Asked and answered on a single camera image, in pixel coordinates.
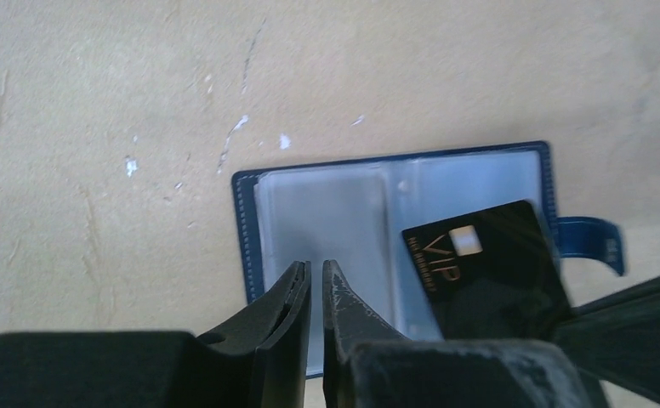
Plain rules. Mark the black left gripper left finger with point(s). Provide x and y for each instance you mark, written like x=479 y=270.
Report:
x=259 y=355

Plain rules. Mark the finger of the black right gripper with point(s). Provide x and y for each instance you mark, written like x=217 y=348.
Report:
x=617 y=339

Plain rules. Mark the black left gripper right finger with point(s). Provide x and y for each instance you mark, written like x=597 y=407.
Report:
x=362 y=352

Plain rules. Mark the navy blue card holder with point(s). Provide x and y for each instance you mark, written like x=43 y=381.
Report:
x=354 y=212

